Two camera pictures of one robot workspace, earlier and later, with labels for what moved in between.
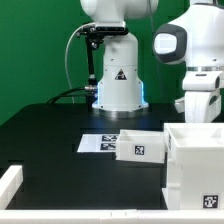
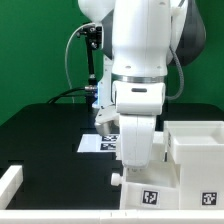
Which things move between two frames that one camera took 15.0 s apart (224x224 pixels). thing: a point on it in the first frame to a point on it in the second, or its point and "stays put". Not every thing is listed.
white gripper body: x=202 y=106 to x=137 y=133
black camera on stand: x=93 y=39 stays put
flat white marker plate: x=93 y=143 stays put
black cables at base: x=63 y=92 stays put
